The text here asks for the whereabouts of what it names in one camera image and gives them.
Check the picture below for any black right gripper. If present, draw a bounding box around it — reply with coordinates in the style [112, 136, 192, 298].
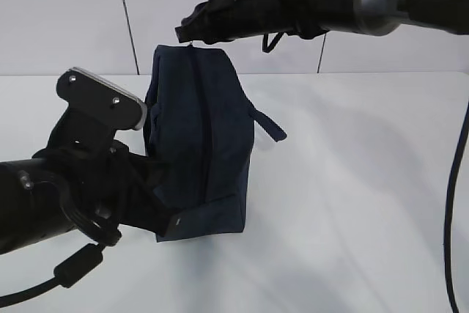
[174, 0, 283, 45]

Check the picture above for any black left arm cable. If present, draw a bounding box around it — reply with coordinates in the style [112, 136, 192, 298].
[0, 169, 124, 310]

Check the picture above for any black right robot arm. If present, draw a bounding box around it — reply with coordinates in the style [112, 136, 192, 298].
[176, 0, 468, 52]

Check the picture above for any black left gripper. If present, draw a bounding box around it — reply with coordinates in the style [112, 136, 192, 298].
[87, 144, 182, 243]

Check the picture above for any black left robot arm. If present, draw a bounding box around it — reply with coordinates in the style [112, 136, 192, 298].
[1, 141, 181, 254]

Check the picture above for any dark navy fabric lunch bag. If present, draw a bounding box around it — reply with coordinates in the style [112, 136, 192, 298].
[143, 45, 287, 242]

